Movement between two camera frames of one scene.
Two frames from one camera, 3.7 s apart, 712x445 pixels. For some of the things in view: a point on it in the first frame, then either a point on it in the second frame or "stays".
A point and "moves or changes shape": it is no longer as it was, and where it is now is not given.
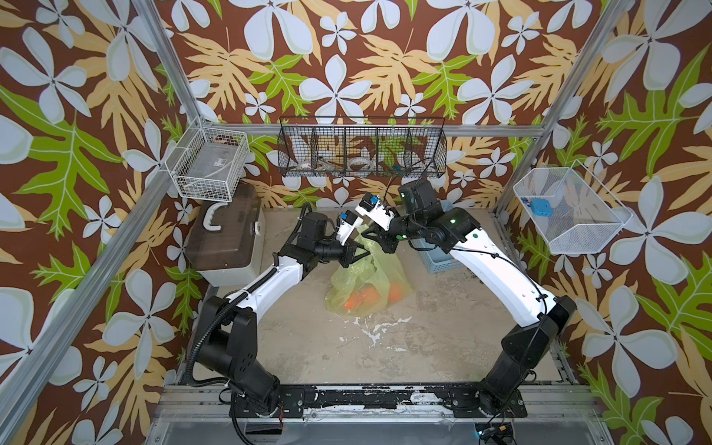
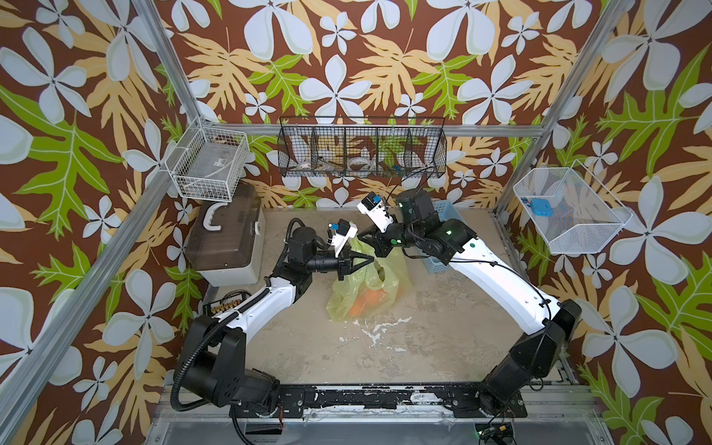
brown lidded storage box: x=226 y=240 stays
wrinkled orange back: x=355 y=299 moves or changes shape
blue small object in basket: x=541 y=207 stays
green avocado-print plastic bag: x=372 y=284 stays
